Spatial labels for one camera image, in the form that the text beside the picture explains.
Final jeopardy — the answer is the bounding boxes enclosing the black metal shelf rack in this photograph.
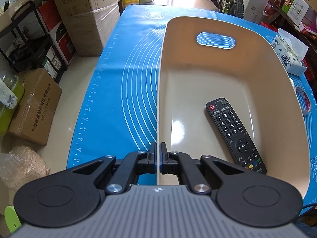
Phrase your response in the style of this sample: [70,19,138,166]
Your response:
[1,1,67,83]

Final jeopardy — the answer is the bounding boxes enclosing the brown cardboard box on floor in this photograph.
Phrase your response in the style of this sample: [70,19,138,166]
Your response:
[8,68,62,146]

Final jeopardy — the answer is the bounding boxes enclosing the beige plastic storage bin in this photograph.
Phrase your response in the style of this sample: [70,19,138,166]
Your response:
[157,17,310,196]

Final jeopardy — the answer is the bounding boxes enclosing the large stacked cardboard boxes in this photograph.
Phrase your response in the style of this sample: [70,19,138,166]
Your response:
[54,0,120,57]

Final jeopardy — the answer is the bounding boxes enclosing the green lidded container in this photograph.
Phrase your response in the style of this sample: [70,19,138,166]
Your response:
[0,71,24,136]

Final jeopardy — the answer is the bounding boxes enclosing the clear bag of grain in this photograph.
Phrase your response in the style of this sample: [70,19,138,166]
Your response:
[1,146,50,192]

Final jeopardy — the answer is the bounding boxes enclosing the black TV remote control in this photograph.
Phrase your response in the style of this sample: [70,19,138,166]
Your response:
[206,98,266,174]

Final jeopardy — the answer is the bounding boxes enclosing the blue silicone table mat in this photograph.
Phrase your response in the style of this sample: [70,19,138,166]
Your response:
[66,4,317,216]

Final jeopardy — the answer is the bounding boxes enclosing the patterned tissue pack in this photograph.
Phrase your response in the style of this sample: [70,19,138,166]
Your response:
[271,28,308,76]

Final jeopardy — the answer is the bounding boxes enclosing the red and white appliance box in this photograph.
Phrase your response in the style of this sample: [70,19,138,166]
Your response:
[38,0,76,66]

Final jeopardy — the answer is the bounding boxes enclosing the green and white carton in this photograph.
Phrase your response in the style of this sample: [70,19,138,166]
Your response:
[282,0,309,26]

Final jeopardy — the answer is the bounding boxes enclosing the red tape roll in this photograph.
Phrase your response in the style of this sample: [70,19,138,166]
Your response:
[294,86,311,117]

